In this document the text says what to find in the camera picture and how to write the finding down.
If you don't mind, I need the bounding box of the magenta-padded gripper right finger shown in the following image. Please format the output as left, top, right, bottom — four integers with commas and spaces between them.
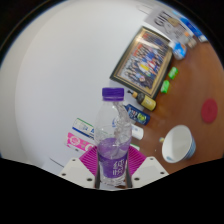
124, 146, 170, 188

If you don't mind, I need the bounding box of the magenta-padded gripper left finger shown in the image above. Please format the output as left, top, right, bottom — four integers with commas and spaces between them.
59, 147, 99, 189

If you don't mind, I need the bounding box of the clear purple-capped water bottle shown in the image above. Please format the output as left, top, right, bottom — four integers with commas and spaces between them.
93, 87, 133, 187

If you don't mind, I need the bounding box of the pink and white tube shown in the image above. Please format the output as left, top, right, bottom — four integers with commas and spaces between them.
65, 132, 98, 154

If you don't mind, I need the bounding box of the white bottle with blue cap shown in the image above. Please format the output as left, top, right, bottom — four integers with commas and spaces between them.
130, 123, 145, 141

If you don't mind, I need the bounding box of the green and white tube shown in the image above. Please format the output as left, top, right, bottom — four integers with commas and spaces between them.
72, 117, 142, 151

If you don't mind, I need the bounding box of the white and blue paper cup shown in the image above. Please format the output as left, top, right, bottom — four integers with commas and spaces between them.
161, 124, 197, 164

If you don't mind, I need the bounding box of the dark blue pump bottle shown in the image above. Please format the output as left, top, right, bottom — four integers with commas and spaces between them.
123, 103, 151, 126

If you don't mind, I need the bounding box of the amber pump bottle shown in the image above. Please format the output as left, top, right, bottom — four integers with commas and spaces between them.
129, 90, 157, 112

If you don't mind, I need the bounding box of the small green packet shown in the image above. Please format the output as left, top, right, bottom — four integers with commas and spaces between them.
160, 79, 171, 94
167, 66, 179, 80

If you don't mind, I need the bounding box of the flat round red coaster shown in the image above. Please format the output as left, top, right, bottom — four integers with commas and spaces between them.
200, 98, 219, 125

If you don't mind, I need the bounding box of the framed group photo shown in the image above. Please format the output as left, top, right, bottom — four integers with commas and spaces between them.
109, 26, 174, 100

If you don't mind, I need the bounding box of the blue tissue pack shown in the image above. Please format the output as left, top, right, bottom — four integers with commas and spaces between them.
169, 40, 188, 61

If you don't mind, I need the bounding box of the small snack box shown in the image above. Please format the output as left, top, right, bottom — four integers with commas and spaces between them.
184, 33, 199, 49

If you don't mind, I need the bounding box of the white paper gift bag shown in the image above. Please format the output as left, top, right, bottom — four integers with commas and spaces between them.
138, 3, 188, 41

